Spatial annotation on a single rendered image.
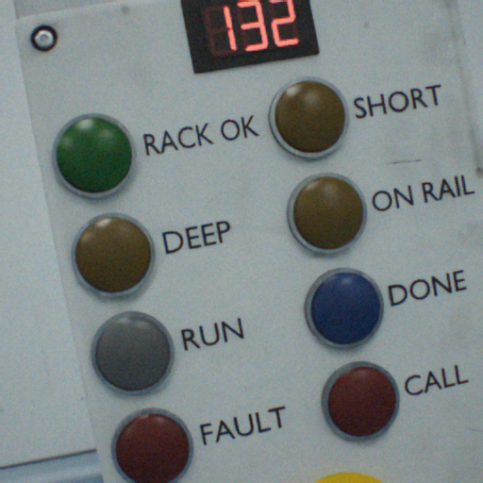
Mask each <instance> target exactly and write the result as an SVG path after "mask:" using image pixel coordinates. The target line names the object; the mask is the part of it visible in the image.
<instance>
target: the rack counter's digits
mask: <svg viewBox="0 0 483 483"><path fill-rule="evenodd" d="M199 10H200V15H201V20H202V25H203V31H204V36H205V41H206V47H207V51H208V60H209V59H210V58H221V57H227V56H234V55H240V54H247V53H253V52H258V51H265V50H271V49H277V48H284V47H290V46H295V45H302V44H304V41H303V35H302V34H301V30H300V25H299V19H298V14H297V8H296V4H295V0H239V1H232V2H225V3H219V4H212V5H205V6H199Z"/></svg>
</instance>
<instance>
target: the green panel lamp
mask: <svg viewBox="0 0 483 483"><path fill-rule="evenodd" d="M56 156H57V164H58V169H59V171H60V173H61V175H62V176H63V177H64V179H65V180H66V181H67V182H68V183H69V184H71V186H72V187H73V188H75V189H78V190H80V191H82V192H89V193H100V192H107V191H110V190H111V188H113V187H115V186H116V185H119V184H120V183H121V182H122V181H123V180H124V179H125V177H126V175H127V172H128V171H129V168H130V165H131V159H132V152H131V146H130V143H129V140H128V138H127V135H126V134H125V133H124V131H123V130H122V129H121V128H120V127H119V126H117V125H116V124H115V123H113V122H112V121H108V120H105V119H102V118H95V117H94V118H85V119H82V120H79V121H77V122H75V123H73V124H72V125H71V126H70V127H69V128H68V129H67V130H66V131H65V132H63V133H62V135H61V137H60V138H59V140H58V147H57V153H56Z"/></svg>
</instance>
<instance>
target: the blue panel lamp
mask: <svg viewBox="0 0 483 483"><path fill-rule="evenodd" d="M379 315H380V300H379V296H378V293H377V291H376V289H375V286H374V285H372V284H371V282H369V281H368V280H367V279H366V278H365V277H363V276H361V275H357V274H353V273H340V274H335V275H332V276H330V277H328V278H327V279H326V280H325V281H323V282H322V283H320V286H319V287H318V288H317V289H316V291H315V293H314V294H313V297H312V301H311V318H312V321H313V323H314V325H315V327H316V329H317V330H318V331H319V334H320V335H321V336H322V337H323V338H326V339H327V340H329V341H331V342H334V343H337V344H352V343H355V342H358V341H362V340H364V339H365V337H366V336H367V335H369V334H370V333H371V331H372V330H373V329H374V328H375V325H377V323H378V319H379Z"/></svg>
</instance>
